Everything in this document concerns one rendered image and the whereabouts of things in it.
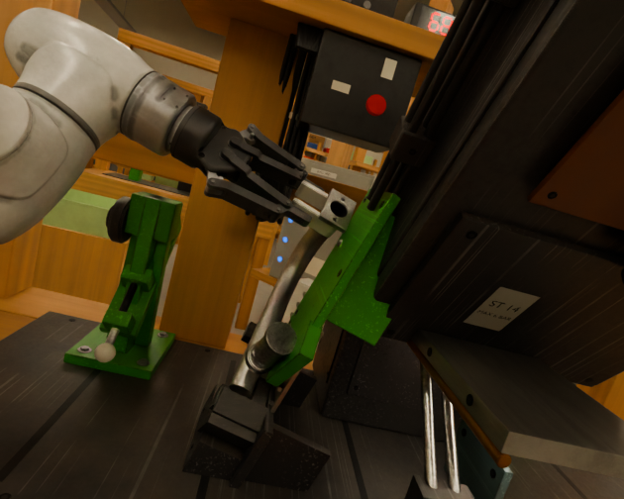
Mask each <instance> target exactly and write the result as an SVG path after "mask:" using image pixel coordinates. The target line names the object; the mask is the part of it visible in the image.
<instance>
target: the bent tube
mask: <svg viewBox="0 0 624 499"><path fill-rule="evenodd" d="M356 205H357V202H355V201H353V200H352V199H350V198H348V197H347V196H345V195H343V194H342V193H340V192H339V191H337V190H335V189H334V188H332V189H331V191H330V193H329V195H328V197H327V199H326V202H325V204H324V206H323V208H322V211H321V213H320V215H319V217H318V219H319V220H321V221H323V222H325V223H326V224H328V225H330V226H331V227H333V228H335V229H336V230H338V231H340V232H342V233H344V232H345V231H346V230H347V228H348V225H349V222H350V220H351V218H352V215H353V213H354V210H355V207H356ZM327 239H328V238H327V237H325V236H323V235H322V234H320V233H318V232H317V231H315V230H313V229H312V228H309V230H308V231H307V232H306V234H305V235H304V236H303V238H302V239H301V241H300V242H299V244H298V245H297V247H296V249H295V250H294V252H293V253H292V255H291V257H290V258H289V260H288V262H287V264H286V265H285V267H284V269H283V270H282V272H281V274H280V275H279V277H278V279H277V281H276V283H275V285H274V287H273V289H272V292H271V294H270V296H269V298H268V300H267V303H266V305H265V307H264V309H263V312H262V314H261V316H260V319H259V322H258V324H257V326H256V328H255V330H254V333H253V335H252V337H251V339H250V342H249V344H248V346H247V348H246V350H245V353H244V355H243V357H242V359H241V362H240V364H239V366H238V368H237V370H236V373H235V375H234V377H233V379H232V381H231V384H230V386H229V387H230V389H231V390H232V391H234V392H236V393H238V394H240V395H242V396H246V397H250V396H252V393H253V391H254V389H255V386H256V384H257V381H258V379H259V376H260V375H259V374H256V373H253V372H252V371H250V370H249V368H248V367H247V365H246V361H245V356H246V352H247V350H248V349H249V348H250V347H251V346H252V345H253V344H255V343H256V342H257V341H260V340H261V338H262V337H263V336H264V333H265V331H266V329H267V328H268V327H269V326H270V325H271V324H273V323H276V322H281V320H282V318H283V316H284V313H285V311H286V308H287V306H288V303H289V301H290V298H291V296H292V294H293V292H294V290H295V287H296V285H297V283H298V282H299V280H300V278H301V276H302V274H303V272H304V271H305V269H306V267H307V266H308V264H309V262H310V261H311V259H312V258H313V256H314V255H315V253H316V252H317V250H318V249H319V248H320V246H321V245H322V244H323V243H324V242H325V241H326V240H327Z"/></svg>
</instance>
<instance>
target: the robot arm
mask: <svg viewBox="0 0 624 499"><path fill-rule="evenodd" d="M4 49H5V52H6V54H7V57H8V59H9V61H10V63H11V65H12V67H13V69H14V70H15V72H16V73H17V75H18V76H19V77H20V78H19V79H18V81H17V83H16V84H15V85H14V86H13V87H12V88H10V87H8V86H6V85H3V84H0V245H3V244H5V243H8V242H10V241H12V240H14V239H16V238H18V237H19V236H21V235H23V234H24V233H26V232H27V231H28V230H29V229H30V228H32V227H33V226H34V225H35V224H37V223H38V222H39V221H40V220H41V219H42V218H43V217H44V216H46V215H47V214H48V212H49V211H50V210H51V209H52V208H53V207H54V206H55V205H56V204H57V203H58V202H59V201H60V200H61V199H62V198H63V196H64V195H65V194H66V193H67V192H68V191H69V189H70V188H71V187H72V186H73V184H74V183H75V182H76V180H77V179H78V178H79V176H80V175H81V174H82V172H83V171H84V169H85V167H86V165H87V163H88V161H89V160H90V158H91V157H92V156H93V155H94V154H95V152H96V151H97V150H98V149H99V148H100V147H101V146H102V145H104V144H105V143H106V142H107V141H109V140H110V139H112V138H113V137H115V136H116V135H117V134H118V133H121V134H123V135H125V136H126V137H127V138H128V139H130V140H132V141H135V142H137V143H139V144H140V145H142V146H144V147H145V148H147V149H149V150H151V151H153V152H155V153H157V154H158V155H161V156H165V155H168V154H170V153H171V156H173V157H174V158H176V159H178V160H179V161H181V162H183V163H185V164H186V165H188V166H190V167H191V168H199V169H200V170H201V171H202V172H203V174H204V175H205V176H207V184H206V187H205V190H204V194H205V195H206V196H208V197H213V198H218V199H223V200H225V201H227V202H229V203H231V204H233V205H235V206H237V207H240V208H242V209H244V210H246V211H248V212H250V213H252V214H254V215H256V216H258V217H260V218H263V219H265V220H267V221H269V222H271V223H275V222H276V220H278V219H282V218H283V217H287V218H289V219H290V220H292V221H294V222H295V223H297V224H299V225H300V226H302V227H307V226H308V227H310V228H312V229H313V230H315V231H317V232H318V233H320V234H322V235H323V236H325V237H327V238H330V237H331V236H332V235H333V234H334V233H335V232H336V231H337V230H336V229H335V228H333V227H331V226H330V225H328V224H326V223H325V222H323V221H321V220H319V219H318V217H319V215H320V212H318V211H317V210H315V209H313V208H312V207H310V206H309V205H307V204H305V203H304V202H302V201H300V200H299V199H297V198H294V199H293V201H292V202H291V201H290V200H289V199H288V198H287V197H285V196H284V195H283V194H281V193H280V192H279V191H277V190H276V189H275V188H273V187H272V186H271V185H269V184H268V183H267V182H265V181H264V180H263V179H261V178H260V177H259V176H257V175H256V174H255V173H253V171H256V172H258V173H260V174H262V175H264V176H266V177H268V178H271V179H273V180H275V181H277V182H279V183H281V184H284V185H286V186H288V187H290V188H292V189H294V190H296V192H295V196H297V197H299V198H300V199H302V200H304V201H306V202H307V203H309V204H311V205H312V206H314V207H316V208H318V209H319V210H321V211H322V208H323V206H324V204H325V202H326V199H327V197H328V195H329V194H327V193H325V192H324V191H325V190H324V189H323V188H322V187H320V186H318V185H317V184H315V183H313V182H312V181H310V180H308V179H307V178H306V177H307V175H308V172H307V171H306V170H304V169H305V168H306V165H305V164H304V163H303V162H301V161H300V160H299V159H297V158H296V157H294V156H293V155H292V154H290V153H289V152H287V151H286V150H284V149H283V148H281V147H280V146H279V145H277V144H276V143H274V142H273V141H272V140H270V139H269V138H267V137H266V136H264V135H263V134H262V133H261V131H260V130H259V129H258V128H257V126H256V125H254V124H249V125H248V128H247V129H246V130H243V131H240V132H239V131H237V130H234V129H230V128H227V127H226V126H225V125H224V124H223V122H222V119H221V118H220V117H218V116H217V115H215V114H213V113H212V112H210V111H208V110H207V109H205V108H204V107H202V106H200V105H198V106H196V98H195V96H194V95H193V94H191V93H190V92H188V91H187V90H185V89H183V88H182V87H180V86H178V85H177V84H175V83H174V82H172V81H170V80H169V79H167V78H166V77H165V76H164V75H162V74H160V73H157V72H156V71H155V70H153V69H152V68H150V67H149V66H148V65H147V64H146V63H145V62H144V61H143V60H142V58H141V57H140V56H139V55H138V54H136V53H135V52H134V51H132V50H131V49H129V48H128V47H127V46H125V45H123V44H122V43H120V42H119V41H117V40H116V39H114V38H112V37H111V36H109V35H107V34H106V33H104V32H102V31H100V30H98V29H96V28H95V27H93V26H91V25H89V24H87V23H84V22H82V21H80V20H78V19H76V18H73V17H71V16H68V15H66V14H63V13H60V12H58V11H55V10H51V9H46V8H32V9H28V10H26V11H24V12H22V13H20V14H19V15H18V16H16V17H15V18H14V19H13V21H12V22H11V23H10V25H9V26H8V28H7V30H6V33H5V38H4ZM252 157H253V158H252ZM224 179H228V180H229V181H227V180H224Z"/></svg>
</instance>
